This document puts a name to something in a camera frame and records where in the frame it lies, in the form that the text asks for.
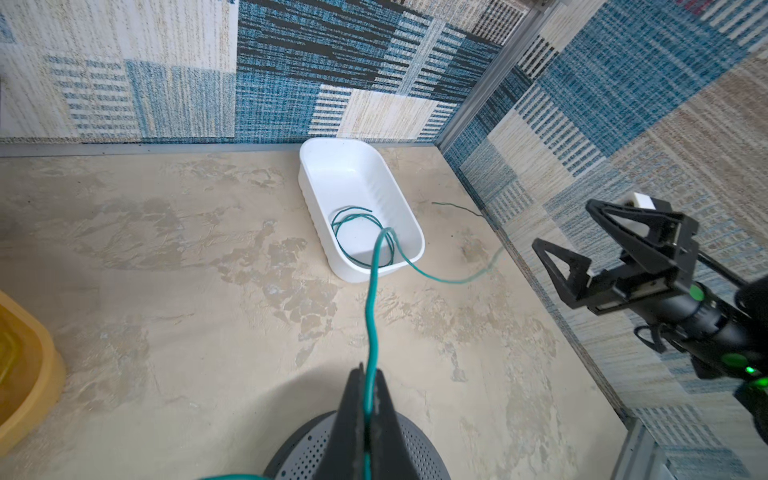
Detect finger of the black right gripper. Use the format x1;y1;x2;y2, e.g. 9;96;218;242
586;199;698;264
532;238;597;310

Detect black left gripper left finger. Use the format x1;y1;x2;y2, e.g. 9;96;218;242
314;365;365;480

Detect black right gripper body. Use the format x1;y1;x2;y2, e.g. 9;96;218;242
590;254;767;378

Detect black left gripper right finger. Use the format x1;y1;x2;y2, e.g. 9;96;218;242
363;370;419;480

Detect grey perforated cable spool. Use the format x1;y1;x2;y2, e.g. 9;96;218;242
264;411;450;479

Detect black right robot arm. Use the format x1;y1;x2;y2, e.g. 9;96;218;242
532;198;767;438

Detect white plastic tub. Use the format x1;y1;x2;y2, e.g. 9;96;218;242
298;138;425;283

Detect yellow plastic tub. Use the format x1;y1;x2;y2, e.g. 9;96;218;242
1;293;66;455

